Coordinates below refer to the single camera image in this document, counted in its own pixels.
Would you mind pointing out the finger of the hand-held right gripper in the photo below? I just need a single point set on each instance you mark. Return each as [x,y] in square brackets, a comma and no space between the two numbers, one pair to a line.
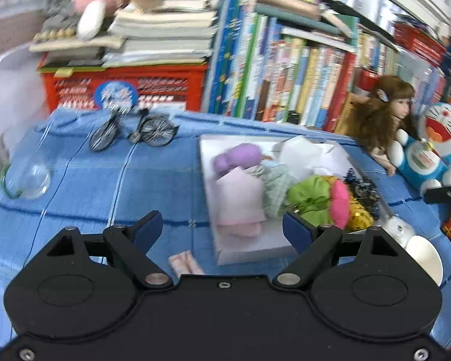
[447,193]

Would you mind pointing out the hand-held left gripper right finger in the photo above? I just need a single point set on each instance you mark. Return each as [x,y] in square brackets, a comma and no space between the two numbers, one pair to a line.
[295,230]

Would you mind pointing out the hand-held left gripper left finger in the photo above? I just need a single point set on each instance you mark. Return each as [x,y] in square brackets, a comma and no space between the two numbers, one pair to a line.
[150,227]

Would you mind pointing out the green scrunchie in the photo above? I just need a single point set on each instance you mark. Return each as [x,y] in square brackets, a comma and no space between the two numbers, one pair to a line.
[312,197]

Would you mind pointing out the shallow white box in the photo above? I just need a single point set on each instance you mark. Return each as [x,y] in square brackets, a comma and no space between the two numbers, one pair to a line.
[248,244]

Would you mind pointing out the pink towel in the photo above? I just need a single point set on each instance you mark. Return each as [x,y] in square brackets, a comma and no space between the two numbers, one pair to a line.
[240,199]

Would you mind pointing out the purple plush toy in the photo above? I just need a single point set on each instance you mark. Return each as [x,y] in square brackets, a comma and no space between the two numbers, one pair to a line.
[236,156]

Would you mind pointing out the green knit cloth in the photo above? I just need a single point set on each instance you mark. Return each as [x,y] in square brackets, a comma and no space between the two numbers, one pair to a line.
[276,186]

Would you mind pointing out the blue cat plush toy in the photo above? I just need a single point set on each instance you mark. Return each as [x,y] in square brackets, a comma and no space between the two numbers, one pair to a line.
[432,146]

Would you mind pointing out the small white plush toy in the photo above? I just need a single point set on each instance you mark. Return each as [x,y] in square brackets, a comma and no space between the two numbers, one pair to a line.
[398,230]

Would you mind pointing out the blue checked tablecloth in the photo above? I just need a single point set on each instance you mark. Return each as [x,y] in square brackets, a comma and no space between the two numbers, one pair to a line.
[90,195]

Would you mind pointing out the scribbled white paper cup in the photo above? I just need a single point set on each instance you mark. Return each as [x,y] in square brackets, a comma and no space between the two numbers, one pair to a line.
[426,259]

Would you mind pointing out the yellow and black sequin pouch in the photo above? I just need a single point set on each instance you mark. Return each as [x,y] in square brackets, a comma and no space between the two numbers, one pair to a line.
[362,203]

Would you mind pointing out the white crumpled cloth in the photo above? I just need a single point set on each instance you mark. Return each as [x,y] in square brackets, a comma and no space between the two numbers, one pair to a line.
[312,156]

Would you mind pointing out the black model bicycle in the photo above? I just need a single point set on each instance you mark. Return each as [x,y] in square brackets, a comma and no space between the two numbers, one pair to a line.
[150,129]

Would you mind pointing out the brown-haired doll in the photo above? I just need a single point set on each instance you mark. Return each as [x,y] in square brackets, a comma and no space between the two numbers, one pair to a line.
[379,120]

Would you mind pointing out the clear glass cup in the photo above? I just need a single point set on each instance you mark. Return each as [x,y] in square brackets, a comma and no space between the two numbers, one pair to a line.
[32,176]

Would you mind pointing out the red tin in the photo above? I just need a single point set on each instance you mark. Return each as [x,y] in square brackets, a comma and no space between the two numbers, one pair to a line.
[366,79]

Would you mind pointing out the red plastic crate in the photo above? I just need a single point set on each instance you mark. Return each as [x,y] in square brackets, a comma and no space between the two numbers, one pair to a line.
[161,86]

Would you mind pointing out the row of upright books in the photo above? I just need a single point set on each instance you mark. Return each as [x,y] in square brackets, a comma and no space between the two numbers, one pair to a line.
[285,79]

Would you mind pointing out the red plastic basket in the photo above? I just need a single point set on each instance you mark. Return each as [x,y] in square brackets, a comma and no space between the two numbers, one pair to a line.
[421,41]

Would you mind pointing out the stack of paperback books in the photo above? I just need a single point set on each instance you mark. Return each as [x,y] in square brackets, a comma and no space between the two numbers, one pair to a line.
[165,34]

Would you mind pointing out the wooden bead massager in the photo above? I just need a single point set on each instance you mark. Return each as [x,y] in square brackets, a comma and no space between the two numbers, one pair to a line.
[56,34]

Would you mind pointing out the pile of flat books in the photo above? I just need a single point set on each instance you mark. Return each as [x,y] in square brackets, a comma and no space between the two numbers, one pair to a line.
[297,2]

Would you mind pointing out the grey plush toy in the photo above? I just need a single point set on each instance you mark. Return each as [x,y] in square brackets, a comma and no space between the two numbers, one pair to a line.
[58,9]

